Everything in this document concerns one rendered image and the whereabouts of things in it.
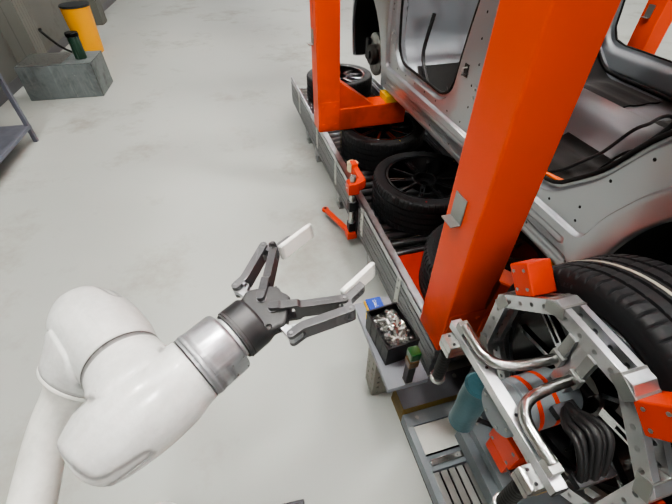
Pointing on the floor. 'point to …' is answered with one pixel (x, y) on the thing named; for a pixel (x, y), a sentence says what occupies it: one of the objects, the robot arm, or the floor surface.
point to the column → (373, 376)
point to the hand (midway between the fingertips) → (336, 252)
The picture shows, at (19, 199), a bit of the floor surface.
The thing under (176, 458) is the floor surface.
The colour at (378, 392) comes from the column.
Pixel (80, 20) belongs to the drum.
